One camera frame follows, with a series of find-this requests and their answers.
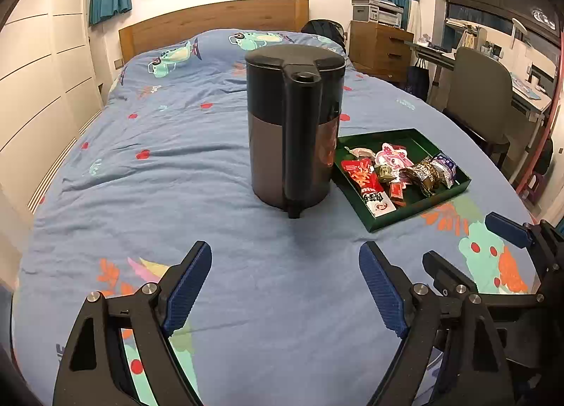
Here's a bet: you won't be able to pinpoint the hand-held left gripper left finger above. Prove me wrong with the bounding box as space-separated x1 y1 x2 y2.
53 240 213 406

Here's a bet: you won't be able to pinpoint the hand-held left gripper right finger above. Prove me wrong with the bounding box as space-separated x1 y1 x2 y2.
358 241 514 406

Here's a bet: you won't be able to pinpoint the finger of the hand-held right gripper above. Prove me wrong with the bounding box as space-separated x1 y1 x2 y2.
422 251 479 296
485 212 564 275

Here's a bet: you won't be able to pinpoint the green tray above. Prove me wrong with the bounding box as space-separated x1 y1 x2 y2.
333 128 471 233

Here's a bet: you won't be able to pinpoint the blue and white snack packet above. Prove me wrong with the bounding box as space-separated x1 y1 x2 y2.
431 152 459 189

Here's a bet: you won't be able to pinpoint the small red candy bar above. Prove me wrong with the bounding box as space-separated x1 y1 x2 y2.
388 183 407 208

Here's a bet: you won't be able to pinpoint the brown snack packet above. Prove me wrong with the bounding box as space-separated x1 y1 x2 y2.
403 158 443 197

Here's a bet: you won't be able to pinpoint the red and white snack packet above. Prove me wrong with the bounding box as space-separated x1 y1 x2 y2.
341 158 397 218

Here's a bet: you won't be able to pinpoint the small olive candy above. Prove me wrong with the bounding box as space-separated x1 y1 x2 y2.
374 164 399 184

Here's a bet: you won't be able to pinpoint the pink cartoon character packet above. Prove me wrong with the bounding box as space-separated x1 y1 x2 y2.
376 143 415 169

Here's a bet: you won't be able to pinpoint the white desk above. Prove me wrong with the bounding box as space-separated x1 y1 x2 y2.
412 40 553 125

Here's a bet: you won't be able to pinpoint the grey desk chair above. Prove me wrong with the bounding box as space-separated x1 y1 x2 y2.
442 47 514 166

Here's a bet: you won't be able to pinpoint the dark shopping bag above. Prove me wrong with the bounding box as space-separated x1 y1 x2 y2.
406 58 430 98

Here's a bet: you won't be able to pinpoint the black electric kettle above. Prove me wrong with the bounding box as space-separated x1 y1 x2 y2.
244 45 345 219

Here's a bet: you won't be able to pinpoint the wooden drawer cabinet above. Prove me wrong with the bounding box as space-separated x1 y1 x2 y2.
348 20 415 83

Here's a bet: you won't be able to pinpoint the grey printer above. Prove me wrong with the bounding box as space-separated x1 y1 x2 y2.
351 0 404 28

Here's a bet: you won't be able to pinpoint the black backpack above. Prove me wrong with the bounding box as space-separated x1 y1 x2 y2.
300 19 349 56

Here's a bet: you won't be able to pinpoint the wooden headboard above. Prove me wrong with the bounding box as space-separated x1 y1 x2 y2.
119 0 310 65

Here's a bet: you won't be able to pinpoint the cream wardrobe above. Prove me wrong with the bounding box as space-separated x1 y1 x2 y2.
0 0 104 213

